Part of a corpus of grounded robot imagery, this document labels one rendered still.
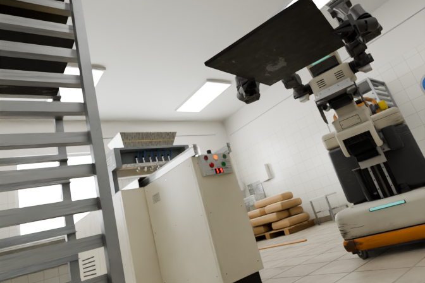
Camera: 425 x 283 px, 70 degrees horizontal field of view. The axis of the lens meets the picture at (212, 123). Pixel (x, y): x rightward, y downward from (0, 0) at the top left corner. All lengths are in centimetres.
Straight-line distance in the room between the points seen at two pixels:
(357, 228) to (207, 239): 87
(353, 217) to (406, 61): 388
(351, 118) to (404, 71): 353
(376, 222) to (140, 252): 154
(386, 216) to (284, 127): 482
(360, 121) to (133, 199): 168
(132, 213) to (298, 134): 461
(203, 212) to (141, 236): 68
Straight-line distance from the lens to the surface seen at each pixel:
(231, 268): 190
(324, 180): 618
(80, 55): 97
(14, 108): 89
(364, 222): 201
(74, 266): 123
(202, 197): 186
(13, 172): 82
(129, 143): 262
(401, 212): 198
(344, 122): 209
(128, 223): 236
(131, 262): 236
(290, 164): 658
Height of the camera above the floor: 37
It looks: 19 degrees up
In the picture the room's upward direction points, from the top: 16 degrees counter-clockwise
